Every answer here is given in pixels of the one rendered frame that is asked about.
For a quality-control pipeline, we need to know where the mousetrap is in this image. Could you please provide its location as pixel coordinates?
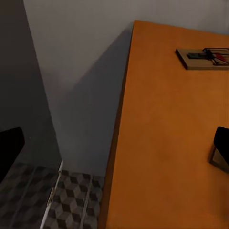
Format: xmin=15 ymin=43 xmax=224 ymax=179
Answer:
xmin=209 ymin=146 xmax=229 ymax=173
xmin=176 ymin=48 xmax=229 ymax=71

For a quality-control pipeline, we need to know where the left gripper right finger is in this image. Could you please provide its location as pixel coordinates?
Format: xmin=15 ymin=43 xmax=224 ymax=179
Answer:
xmin=214 ymin=127 xmax=229 ymax=165

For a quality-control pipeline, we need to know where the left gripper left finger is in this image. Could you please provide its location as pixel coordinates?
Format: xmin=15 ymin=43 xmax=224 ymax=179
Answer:
xmin=0 ymin=127 xmax=25 ymax=184

